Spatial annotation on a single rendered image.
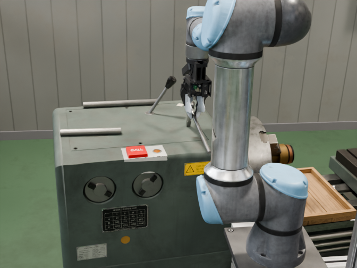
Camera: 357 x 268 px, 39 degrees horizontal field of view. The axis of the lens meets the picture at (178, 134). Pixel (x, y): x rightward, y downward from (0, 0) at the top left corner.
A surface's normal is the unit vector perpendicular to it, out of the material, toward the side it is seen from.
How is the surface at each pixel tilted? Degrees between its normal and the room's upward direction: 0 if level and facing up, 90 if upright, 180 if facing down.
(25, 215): 0
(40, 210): 0
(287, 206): 89
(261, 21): 81
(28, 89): 90
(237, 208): 83
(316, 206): 0
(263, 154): 58
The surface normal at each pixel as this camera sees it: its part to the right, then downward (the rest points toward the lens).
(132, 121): 0.03, -0.91
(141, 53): 0.13, 0.42
